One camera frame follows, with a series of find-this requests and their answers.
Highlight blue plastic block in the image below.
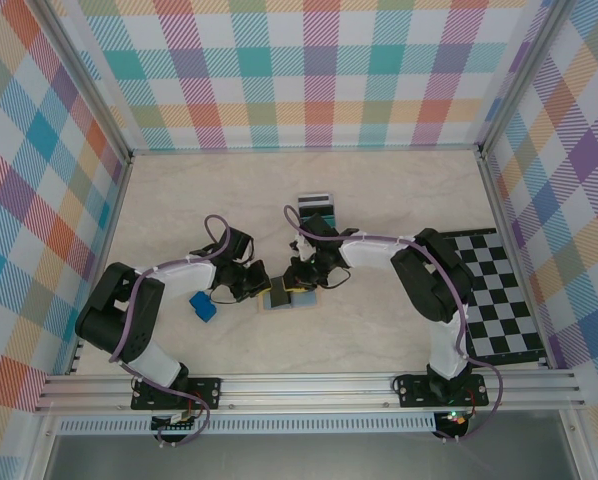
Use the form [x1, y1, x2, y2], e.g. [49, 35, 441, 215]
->
[188, 292, 219, 324]

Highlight aluminium frame post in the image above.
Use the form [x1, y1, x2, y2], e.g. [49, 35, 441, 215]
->
[37, 0, 133, 161]
[476, 0, 575, 159]

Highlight black white checkerboard board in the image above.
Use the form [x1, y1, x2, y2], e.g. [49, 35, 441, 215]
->
[441, 228, 549, 369]

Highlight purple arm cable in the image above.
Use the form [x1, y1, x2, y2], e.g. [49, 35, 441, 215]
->
[107, 214, 233, 448]
[283, 205, 505, 444]

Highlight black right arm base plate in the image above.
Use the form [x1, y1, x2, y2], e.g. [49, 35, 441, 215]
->
[394, 373, 489, 409]

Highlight clear acrylic card stand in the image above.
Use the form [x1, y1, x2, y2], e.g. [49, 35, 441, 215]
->
[296, 190, 338, 229]

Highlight small green circuit board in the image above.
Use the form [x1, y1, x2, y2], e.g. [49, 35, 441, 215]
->
[151, 412, 201, 434]

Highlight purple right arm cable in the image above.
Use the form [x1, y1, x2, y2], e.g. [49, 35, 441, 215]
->
[283, 205, 505, 444]

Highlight grey metal panel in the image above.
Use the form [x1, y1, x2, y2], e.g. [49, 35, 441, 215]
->
[43, 429, 580, 480]

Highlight aluminium mounting rail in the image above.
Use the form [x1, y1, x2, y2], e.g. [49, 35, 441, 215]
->
[33, 369, 588, 414]

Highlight circuit board with lit LEDs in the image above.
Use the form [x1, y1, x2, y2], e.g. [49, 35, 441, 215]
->
[441, 408, 473, 430]

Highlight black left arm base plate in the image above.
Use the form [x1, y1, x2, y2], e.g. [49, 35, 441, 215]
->
[131, 377, 223, 411]

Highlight black striped card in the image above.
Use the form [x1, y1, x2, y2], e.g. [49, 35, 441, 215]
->
[298, 199, 335, 217]

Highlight aluminium frame rail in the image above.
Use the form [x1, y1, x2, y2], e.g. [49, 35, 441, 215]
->
[67, 154, 134, 376]
[128, 144, 483, 155]
[476, 149, 560, 371]

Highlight white slotted cable duct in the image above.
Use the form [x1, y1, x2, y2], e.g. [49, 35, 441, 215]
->
[57, 412, 438, 435]

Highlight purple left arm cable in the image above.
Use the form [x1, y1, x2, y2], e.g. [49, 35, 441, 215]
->
[107, 214, 233, 448]

